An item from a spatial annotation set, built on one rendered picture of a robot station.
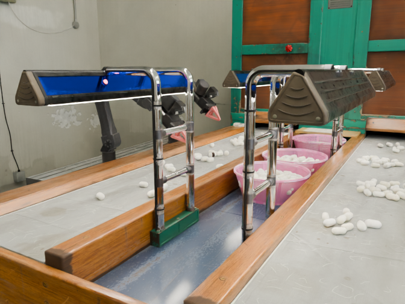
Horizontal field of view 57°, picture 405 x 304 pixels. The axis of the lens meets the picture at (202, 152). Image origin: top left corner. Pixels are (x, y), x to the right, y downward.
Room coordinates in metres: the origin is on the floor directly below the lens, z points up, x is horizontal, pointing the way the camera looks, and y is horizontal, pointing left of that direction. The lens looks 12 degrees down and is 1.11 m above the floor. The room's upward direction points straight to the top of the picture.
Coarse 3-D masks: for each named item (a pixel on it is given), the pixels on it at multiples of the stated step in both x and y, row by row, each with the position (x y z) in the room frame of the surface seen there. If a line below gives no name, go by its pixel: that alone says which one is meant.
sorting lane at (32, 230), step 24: (216, 144) 1.88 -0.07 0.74; (264, 144) 1.88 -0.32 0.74; (144, 168) 1.39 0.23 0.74; (72, 192) 1.10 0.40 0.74; (96, 192) 1.10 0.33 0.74; (120, 192) 1.10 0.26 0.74; (144, 192) 1.10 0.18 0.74; (24, 216) 0.91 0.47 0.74; (48, 216) 0.91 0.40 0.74; (72, 216) 0.91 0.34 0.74; (96, 216) 0.91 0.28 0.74; (0, 240) 0.77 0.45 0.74; (24, 240) 0.77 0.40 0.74; (48, 240) 0.77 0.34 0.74
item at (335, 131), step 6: (366, 72) 1.55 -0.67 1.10; (384, 72) 1.51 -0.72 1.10; (336, 120) 1.60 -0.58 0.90; (342, 120) 1.73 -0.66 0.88; (336, 126) 1.60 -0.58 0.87; (342, 126) 1.73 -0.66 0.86; (336, 132) 1.60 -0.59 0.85; (342, 132) 1.73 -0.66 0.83; (336, 138) 1.60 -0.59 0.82; (330, 150) 1.61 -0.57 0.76; (336, 150) 1.74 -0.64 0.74; (330, 156) 1.61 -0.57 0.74
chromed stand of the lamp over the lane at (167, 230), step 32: (160, 96) 0.88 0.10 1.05; (192, 96) 1.01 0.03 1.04; (160, 128) 0.88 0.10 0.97; (192, 128) 1.01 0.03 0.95; (160, 160) 0.88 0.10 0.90; (192, 160) 1.01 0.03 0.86; (160, 192) 0.88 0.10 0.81; (192, 192) 1.01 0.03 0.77; (160, 224) 0.88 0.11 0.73; (192, 224) 1.00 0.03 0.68
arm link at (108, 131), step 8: (96, 104) 1.68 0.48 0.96; (104, 104) 1.67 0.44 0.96; (104, 112) 1.67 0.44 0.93; (104, 120) 1.67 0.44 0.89; (112, 120) 1.69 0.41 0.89; (104, 128) 1.67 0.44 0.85; (112, 128) 1.67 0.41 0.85; (104, 136) 1.66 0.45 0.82; (112, 136) 1.65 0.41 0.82; (120, 136) 1.71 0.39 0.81; (112, 144) 1.65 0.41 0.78; (120, 144) 1.71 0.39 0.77
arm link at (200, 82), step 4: (200, 80) 2.00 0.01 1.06; (204, 80) 2.02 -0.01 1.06; (196, 84) 2.02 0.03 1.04; (200, 84) 1.98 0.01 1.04; (204, 84) 1.99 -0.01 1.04; (208, 84) 2.00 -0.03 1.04; (196, 88) 2.00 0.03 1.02; (200, 88) 1.98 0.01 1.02; (204, 88) 1.98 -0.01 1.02; (208, 88) 2.00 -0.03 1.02; (196, 92) 2.00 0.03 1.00; (200, 92) 1.99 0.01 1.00; (204, 92) 2.00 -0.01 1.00
